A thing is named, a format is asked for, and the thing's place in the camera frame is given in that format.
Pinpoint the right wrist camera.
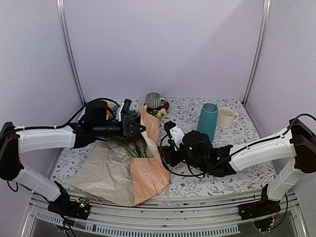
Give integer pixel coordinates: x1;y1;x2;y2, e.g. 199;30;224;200
164;121;184;151

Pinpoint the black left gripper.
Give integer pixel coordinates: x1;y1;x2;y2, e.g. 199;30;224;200
94;118;147;139

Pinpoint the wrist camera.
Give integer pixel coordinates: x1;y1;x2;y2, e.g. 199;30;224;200
164;121;184;151
116;99;131;121

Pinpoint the right aluminium frame post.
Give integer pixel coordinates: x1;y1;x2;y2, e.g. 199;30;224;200
242;0;272;108

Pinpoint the teal vase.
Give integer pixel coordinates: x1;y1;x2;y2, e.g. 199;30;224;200
197;103;219;143

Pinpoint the cream mug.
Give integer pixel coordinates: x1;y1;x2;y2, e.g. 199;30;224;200
217;107;239;129

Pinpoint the dark red saucer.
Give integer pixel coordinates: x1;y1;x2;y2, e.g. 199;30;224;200
147;102;169;112

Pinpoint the aluminium frame post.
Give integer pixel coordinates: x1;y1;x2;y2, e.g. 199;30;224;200
242;0;272;108
56;0;86;105

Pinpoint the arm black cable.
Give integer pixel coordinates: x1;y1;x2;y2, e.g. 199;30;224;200
159;113;316;230
7;97;119;131

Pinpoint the aluminium table front rail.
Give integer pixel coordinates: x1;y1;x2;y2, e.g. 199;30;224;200
21;191;309;237

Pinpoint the flower bouquet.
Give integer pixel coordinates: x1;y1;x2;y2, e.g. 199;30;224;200
105;104;169;206

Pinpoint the striped cup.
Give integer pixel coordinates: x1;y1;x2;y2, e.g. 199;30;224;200
145;92;166;109

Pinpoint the left aluminium frame post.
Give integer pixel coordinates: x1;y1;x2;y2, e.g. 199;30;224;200
56;0;86;105

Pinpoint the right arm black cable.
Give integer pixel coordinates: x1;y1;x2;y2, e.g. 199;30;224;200
159;113;316;230

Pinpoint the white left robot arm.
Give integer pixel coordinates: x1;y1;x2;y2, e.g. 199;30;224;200
0;98;146;220

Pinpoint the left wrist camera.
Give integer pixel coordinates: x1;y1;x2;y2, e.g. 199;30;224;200
116;99;131;121

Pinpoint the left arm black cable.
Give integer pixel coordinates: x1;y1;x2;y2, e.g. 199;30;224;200
7;97;119;131

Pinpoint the cream wrapping paper sheet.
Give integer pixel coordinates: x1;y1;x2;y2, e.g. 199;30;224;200
68;142;135;206

